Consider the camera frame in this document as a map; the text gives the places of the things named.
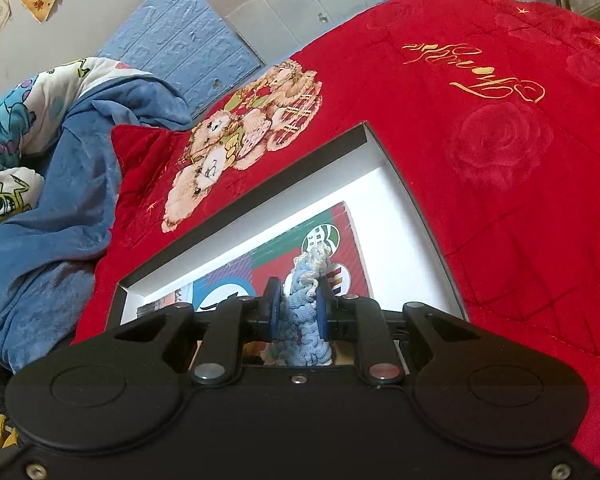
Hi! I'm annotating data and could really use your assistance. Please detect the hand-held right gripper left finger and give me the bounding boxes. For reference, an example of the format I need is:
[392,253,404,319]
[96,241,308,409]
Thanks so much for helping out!
[112,276,284,386]

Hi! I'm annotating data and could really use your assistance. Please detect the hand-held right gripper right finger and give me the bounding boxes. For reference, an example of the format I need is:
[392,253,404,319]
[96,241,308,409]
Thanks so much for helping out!
[316,276,486,386]

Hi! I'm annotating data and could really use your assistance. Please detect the blue white knitted scrunchie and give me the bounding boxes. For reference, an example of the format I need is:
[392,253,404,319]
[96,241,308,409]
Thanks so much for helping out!
[261,249,337,367]

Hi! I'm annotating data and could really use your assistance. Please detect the black cardboard box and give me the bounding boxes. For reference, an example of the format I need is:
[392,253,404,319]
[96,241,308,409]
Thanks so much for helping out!
[72,120,471,357]

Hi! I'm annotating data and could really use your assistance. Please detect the colourful printed card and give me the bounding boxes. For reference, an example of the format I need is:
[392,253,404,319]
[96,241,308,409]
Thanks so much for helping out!
[134,200,377,322]

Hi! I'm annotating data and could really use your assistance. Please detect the red printed bear blanket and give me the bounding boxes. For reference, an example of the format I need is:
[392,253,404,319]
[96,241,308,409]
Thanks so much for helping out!
[72,0,600,461]

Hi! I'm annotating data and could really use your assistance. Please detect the blue cartoon print quilt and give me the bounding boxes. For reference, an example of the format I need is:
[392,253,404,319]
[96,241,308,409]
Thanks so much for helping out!
[0,56,197,377]

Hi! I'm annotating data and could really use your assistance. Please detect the blue foam wall panel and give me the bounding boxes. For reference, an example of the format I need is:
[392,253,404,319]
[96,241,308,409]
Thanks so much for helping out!
[96,0,264,117]

